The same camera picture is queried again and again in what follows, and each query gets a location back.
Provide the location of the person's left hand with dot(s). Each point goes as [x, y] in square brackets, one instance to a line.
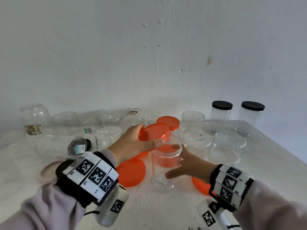
[129, 146]

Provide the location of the person's right hand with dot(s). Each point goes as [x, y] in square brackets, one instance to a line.
[194, 167]

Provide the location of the large orange lid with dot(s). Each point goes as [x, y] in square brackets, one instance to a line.
[200, 186]
[130, 173]
[153, 132]

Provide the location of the group of transparent plastic jars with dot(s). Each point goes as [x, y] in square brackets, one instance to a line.
[108, 136]

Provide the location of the short transparent jar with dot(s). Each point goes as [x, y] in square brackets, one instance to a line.
[176, 133]

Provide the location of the large black lid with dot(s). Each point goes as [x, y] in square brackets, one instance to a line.
[61, 167]

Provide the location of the pale pink lid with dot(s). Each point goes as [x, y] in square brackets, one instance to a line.
[48, 172]

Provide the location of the person's left forearm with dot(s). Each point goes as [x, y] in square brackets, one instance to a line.
[40, 208]

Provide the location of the person's right forearm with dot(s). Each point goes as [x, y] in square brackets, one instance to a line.
[271, 208]

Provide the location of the black white marker wristband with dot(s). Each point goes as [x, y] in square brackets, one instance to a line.
[230, 184]
[91, 174]

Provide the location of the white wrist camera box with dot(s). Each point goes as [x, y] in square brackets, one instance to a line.
[112, 206]
[208, 217]

